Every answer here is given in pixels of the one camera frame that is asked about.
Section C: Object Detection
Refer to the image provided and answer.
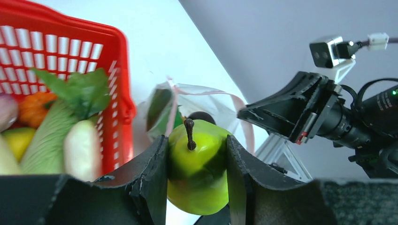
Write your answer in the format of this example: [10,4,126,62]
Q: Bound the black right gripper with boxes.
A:
[237,71,342,144]

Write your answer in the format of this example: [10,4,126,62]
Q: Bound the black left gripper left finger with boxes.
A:
[0,135,168,225]

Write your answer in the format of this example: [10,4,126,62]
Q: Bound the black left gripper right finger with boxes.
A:
[226,135,337,225]

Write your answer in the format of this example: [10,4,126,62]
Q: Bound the green pear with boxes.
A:
[167,119,231,216]

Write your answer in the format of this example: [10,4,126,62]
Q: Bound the dark purple round fruit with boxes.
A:
[187,111,216,125]

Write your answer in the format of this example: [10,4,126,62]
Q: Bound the clear zip top bag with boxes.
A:
[132,77,256,157]

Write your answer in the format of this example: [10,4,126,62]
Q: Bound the red plastic shopping basket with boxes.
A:
[0,0,136,174]

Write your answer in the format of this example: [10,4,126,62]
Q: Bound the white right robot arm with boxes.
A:
[237,71,398,178]

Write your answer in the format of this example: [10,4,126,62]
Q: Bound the small white radish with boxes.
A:
[63,120,102,182]

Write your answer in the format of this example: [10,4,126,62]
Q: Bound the white chinese cabbage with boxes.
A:
[20,100,78,174]

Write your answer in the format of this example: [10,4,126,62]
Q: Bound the green leaf sprig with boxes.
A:
[31,68,111,120]

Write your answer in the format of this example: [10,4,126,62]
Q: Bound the yellow lemon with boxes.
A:
[1,127,36,162]

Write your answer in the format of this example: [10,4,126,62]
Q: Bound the orange bell pepper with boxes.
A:
[18,91,58,129]

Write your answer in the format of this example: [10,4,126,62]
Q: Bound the purple onion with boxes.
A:
[0,93,18,132]

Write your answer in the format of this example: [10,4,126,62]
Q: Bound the aluminium frame rail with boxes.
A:
[255,134,313,182]

